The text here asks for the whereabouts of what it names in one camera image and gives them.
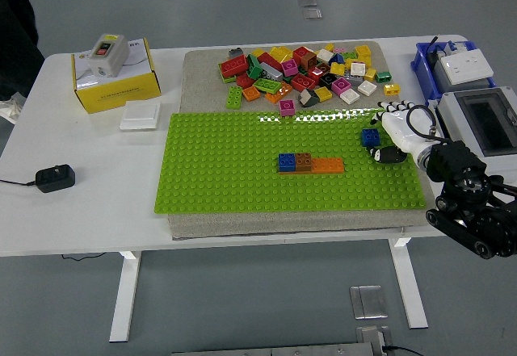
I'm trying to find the dark grey sloped brick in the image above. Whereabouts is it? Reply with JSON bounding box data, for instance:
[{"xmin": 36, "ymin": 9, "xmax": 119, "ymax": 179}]
[{"xmin": 298, "ymin": 88, "xmax": 321, "ymax": 109}]

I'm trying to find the grey metal bar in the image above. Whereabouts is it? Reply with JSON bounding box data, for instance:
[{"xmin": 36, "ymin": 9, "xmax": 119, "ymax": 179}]
[{"xmin": 171, "ymin": 342, "xmax": 375, "ymax": 356}]

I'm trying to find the long orange toy brick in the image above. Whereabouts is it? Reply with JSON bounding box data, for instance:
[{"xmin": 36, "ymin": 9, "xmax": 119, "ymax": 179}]
[{"xmin": 264, "ymin": 81, "xmax": 294, "ymax": 105}]

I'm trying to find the yellow cardboard box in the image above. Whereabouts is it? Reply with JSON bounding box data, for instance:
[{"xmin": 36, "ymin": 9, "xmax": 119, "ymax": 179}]
[{"xmin": 71, "ymin": 37, "xmax": 162, "ymax": 115}]

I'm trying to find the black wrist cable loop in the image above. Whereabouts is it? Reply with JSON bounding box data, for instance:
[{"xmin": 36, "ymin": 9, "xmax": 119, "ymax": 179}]
[{"xmin": 406, "ymin": 105, "xmax": 453, "ymax": 145}]

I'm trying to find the grey metal bracket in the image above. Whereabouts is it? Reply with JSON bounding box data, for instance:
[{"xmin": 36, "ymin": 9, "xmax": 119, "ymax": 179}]
[{"xmin": 355, "ymin": 325, "xmax": 393, "ymax": 356}]

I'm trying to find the light green toy brick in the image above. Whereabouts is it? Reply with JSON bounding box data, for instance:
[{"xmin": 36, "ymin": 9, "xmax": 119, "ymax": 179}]
[
  {"xmin": 225, "ymin": 85, "xmax": 244, "ymax": 111},
  {"xmin": 252, "ymin": 77, "xmax": 283, "ymax": 94}
]

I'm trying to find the blue plastic bin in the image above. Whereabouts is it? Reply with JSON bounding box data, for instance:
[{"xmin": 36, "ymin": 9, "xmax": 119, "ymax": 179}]
[{"xmin": 410, "ymin": 40, "xmax": 497, "ymax": 109}]

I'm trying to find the large red toy brick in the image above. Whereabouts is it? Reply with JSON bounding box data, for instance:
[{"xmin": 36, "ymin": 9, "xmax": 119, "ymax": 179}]
[{"xmin": 219, "ymin": 55, "xmax": 250, "ymax": 79}]

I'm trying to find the white wall switch plate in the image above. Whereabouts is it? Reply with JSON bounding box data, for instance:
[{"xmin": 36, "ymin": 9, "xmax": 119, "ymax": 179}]
[{"xmin": 119, "ymin": 100, "xmax": 162, "ymax": 132}]

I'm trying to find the person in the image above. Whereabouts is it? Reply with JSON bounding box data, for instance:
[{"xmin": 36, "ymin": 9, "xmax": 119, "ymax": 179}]
[{"xmin": 0, "ymin": 0, "xmax": 46, "ymax": 125}]

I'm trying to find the black floor cable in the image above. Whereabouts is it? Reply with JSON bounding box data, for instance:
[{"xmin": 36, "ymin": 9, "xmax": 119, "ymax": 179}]
[{"xmin": 381, "ymin": 345, "xmax": 425, "ymax": 356}]

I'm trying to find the grey device box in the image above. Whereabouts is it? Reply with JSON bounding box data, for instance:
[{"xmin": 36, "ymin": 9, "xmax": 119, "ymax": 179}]
[{"xmin": 427, "ymin": 51, "xmax": 497, "ymax": 94}]

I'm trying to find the black power adapter plug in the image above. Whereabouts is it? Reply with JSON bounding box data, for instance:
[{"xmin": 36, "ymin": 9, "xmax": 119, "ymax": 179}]
[{"xmin": 35, "ymin": 164, "xmax": 77, "ymax": 194}]

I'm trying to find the green studded baseplate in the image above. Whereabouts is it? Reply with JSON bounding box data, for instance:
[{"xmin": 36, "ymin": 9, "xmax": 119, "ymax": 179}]
[{"xmin": 153, "ymin": 107, "xmax": 427, "ymax": 214}]

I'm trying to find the long grey toy brick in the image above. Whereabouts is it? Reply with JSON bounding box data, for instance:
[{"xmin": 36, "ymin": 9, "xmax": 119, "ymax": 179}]
[{"xmin": 259, "ymin": 61, "xmax": 284, "ymax": 82}]

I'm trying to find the large silver floor hatch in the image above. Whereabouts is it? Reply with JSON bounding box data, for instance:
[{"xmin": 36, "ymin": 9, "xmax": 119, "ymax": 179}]
[{"xmin": 349, "ymin": 285, "xmax": 389, "ymax": 320}]

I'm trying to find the grey enclosure with window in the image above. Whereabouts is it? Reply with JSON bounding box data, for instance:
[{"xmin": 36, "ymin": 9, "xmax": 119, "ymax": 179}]
[{"xmin": 424, "ymin": 86, "xmax": 517, "ymax": 178}]

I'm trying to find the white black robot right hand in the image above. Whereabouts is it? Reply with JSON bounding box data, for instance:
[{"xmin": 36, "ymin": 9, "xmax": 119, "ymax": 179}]
[{"xmin": 368, "ymin": 99, "xmax": 439, "ymax": 165}]

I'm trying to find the white table leg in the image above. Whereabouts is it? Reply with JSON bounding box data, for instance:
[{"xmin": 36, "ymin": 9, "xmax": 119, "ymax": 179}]
[
  {"xmin": 388, "ymin": 237, "xmax": 429, "ymax": 329},
  {"xmin": 108, "ymin": 250, "xmax": 142, "ymax": 343}
]

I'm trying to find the white socket panel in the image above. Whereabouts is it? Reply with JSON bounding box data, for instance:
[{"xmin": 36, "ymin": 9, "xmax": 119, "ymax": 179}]
[{"xmin": 439, "ymin": 48, "xmax": 494, "ymax": 86}]

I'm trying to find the grey-brown mat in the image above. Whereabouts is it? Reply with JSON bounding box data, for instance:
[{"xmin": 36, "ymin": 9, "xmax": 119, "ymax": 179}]
[{"xmin": 167, "ymin": 40, "xmax": 430, "ymax": 241}]

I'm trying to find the grey push-button switch box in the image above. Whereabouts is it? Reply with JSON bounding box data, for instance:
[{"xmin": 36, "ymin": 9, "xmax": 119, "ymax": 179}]
[{"xmin": 86, "ymin": 32, "xmax": 131, "ymax": 78}]

